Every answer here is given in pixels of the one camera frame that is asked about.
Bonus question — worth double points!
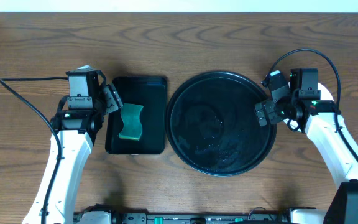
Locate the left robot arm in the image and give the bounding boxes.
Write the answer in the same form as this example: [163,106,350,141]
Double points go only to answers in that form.
[22,130,94,223]

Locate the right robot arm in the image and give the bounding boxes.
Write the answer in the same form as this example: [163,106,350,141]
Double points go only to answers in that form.
[255,69,358,223]

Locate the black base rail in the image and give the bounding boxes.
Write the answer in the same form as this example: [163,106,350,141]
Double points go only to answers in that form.
[73,204,291,224]

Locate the green scrubbing sponge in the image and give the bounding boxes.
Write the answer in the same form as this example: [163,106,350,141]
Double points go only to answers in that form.
[118,103,144,141]

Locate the black round tray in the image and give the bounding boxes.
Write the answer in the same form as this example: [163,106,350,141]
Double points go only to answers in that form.
[165,71,277,177]

